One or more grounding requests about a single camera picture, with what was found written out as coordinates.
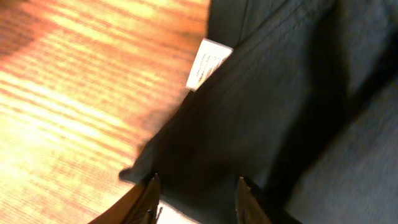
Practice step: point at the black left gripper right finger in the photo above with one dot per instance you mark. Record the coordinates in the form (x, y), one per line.
(253, 208)

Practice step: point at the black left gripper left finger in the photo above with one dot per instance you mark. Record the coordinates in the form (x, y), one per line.
(137, 206)

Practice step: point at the black t-shirt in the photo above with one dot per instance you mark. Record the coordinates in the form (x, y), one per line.
(305, 106)

